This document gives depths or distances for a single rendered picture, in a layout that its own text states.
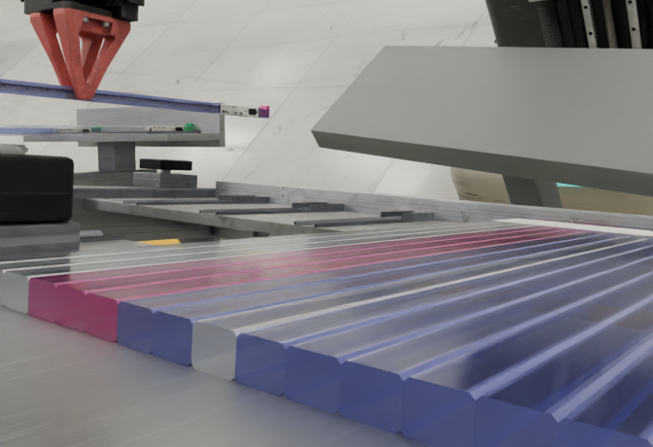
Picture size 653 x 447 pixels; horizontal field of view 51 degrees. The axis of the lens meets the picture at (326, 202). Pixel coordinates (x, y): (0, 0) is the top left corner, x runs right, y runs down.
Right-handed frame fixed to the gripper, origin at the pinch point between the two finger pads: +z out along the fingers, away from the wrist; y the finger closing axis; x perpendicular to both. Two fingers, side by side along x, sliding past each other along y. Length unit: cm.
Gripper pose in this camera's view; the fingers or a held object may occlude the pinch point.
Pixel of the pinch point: (79, 90)
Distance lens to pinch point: 66.9
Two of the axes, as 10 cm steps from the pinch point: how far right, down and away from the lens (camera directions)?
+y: 8.0, 0.8, -6.0
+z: -0.5, 10.0, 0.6
